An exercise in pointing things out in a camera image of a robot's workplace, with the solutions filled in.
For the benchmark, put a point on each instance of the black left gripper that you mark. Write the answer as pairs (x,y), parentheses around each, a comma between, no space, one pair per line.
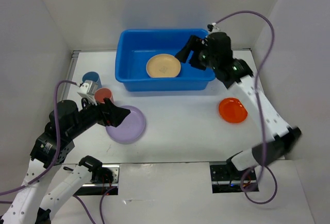
(110,113)

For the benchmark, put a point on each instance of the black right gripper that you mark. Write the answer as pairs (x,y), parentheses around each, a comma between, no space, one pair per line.
(195,44)

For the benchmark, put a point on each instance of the purple plate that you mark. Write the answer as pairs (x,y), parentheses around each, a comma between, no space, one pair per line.
(131,129)

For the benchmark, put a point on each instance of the yellow plate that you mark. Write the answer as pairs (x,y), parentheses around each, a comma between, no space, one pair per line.
(163,66)

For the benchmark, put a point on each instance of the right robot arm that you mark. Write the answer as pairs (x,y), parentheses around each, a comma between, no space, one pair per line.
(278,137)

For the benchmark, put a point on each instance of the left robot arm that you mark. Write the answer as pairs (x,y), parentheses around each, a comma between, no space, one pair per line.
(33,204)

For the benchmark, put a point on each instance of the blue plastic bin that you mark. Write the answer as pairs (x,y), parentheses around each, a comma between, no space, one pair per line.
(136,47)

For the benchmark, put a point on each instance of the salmon pink cup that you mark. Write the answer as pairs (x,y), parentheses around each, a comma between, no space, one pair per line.
(104,96)

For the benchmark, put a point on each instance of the blue cup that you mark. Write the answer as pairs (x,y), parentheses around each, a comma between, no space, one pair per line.
(93,76)

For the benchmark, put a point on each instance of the orange plate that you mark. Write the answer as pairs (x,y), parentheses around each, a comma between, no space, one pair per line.
(232,110)

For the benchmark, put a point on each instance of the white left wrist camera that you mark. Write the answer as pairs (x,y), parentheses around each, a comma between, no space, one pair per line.
(87,90)

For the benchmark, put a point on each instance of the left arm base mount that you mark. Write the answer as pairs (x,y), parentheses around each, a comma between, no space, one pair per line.
(103,180)

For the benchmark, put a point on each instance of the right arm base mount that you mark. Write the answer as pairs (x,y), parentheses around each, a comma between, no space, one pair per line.
(224,181)

